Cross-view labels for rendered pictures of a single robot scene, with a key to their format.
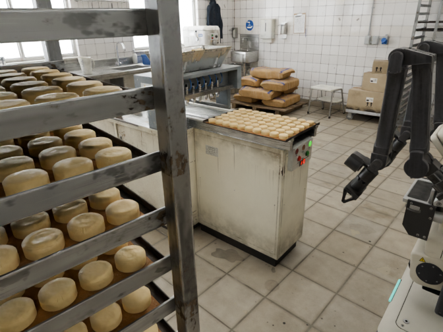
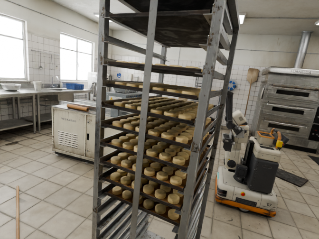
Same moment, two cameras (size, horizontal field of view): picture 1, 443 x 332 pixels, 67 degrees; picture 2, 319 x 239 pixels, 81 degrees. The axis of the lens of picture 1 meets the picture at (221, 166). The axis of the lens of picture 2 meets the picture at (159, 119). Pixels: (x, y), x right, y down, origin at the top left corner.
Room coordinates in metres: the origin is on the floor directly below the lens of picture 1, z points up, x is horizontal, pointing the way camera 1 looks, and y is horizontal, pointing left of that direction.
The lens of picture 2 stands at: (-0.49, 0.92, 1.46)
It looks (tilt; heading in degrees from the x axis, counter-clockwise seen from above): 13 degrees down; 335
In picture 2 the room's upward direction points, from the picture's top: 6 degrees clockwise
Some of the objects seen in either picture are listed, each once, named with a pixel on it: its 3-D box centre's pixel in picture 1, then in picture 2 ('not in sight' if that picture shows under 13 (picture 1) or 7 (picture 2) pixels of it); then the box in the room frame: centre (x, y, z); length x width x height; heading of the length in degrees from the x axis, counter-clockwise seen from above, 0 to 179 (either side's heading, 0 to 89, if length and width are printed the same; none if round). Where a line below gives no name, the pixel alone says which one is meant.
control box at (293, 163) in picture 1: (300, 153); not in sight; (1.80, -0.46, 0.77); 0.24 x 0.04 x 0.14; 139
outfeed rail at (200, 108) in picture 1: (196, 107); (124, 109); (2.55, 0.19, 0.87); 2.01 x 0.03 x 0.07; 49
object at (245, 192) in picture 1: (248, 184); not in sight; (2.04, -0.19, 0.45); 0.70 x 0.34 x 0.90; 49
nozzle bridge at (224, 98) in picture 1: (192, 94); (126, 103); (2.37, 0.20, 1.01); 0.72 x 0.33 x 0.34; 139
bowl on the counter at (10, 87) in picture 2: not in sight; (11, 87); (4.13, 2.10, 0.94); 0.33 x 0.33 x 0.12
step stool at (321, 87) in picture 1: (327, 100); not in sight; (5.44, -1.77, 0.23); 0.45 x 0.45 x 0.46; 39
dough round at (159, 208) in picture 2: not in sight; (160, 208); (0.17, 0.56, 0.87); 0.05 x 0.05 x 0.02
